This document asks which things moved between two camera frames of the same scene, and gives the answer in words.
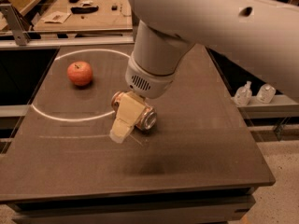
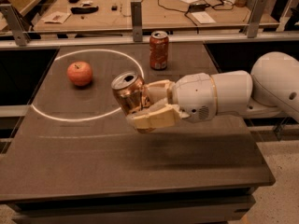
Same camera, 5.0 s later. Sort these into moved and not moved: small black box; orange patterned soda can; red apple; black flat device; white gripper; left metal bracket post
Moved: white gripper; orange patterned soda can
Not moved: red apple; left metal bracket post; small black box; black flat device
